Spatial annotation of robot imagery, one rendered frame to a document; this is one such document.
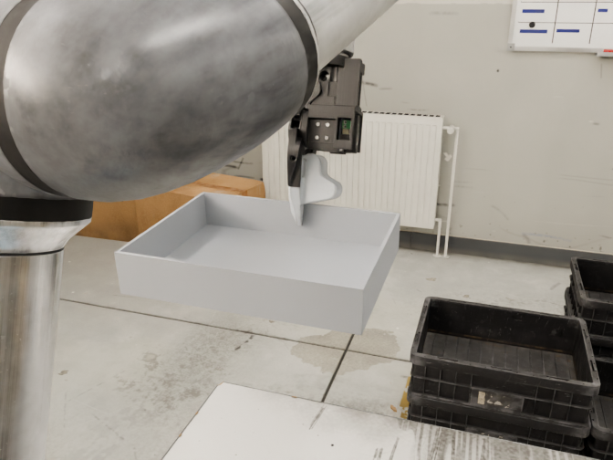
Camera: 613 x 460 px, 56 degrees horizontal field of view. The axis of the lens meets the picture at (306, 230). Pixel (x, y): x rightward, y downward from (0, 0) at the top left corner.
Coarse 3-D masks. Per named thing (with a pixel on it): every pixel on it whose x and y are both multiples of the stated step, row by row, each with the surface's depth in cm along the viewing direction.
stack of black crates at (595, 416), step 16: (608, 368) 148; (608, 384) 150; (592, 400) 134; (608, 400) 150; (592, 416) 128; (608, 416) 144; (592, 432) 126; (608, 432) 124; (592, 448) 128; (608, 448) 126
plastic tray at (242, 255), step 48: (144, 240) 66; (192, 240) 75; (240, 240) 75; (288, 240) 75; (336, 240) 75; (384, 240) 63; (144, 288) 62; (192, 288) 60; (240, 288) 58; (288, 288) 56; (336, 288) 54
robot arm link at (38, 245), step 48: (0, 0) 30; (0, 48) 28; (0, 96) 28; (0, 144) 29; (0, 192) 31; (48, 192) 32; (0, 240) 33; (48, 240) 35; (0, 288) 33; (48, 288) 36; (0, 336) 34; (48, 336) 37; (0, 384) 34; (48, 384) 38; (0, 432) 35
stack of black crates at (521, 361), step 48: (432, 336) 158; (480, 336) 156; (528, 336) 151; (576, 336) 147; (432, 384) 134; (480, 384) 130; (528, 384) 125; (576, 384) 122; (480, 432) 134; (528, 432) 130; (576, 432) 125
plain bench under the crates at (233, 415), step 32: (224, 384) 104; (224, 416) 96; (256, 416) 96; (288, 416) 96; (320, 416) 96; (352, 416) 96; (384, 416) 96; (192, 448) 89; (224, 448) 89; (256, 448) 89; (288, 448) 89; (320, 448) 89; (352, 448) 89; (384, 448) 89; (416, 448) 89; (448, 448) 89; (480, 448) 89; (512, 448) 89; (544, 448) 89
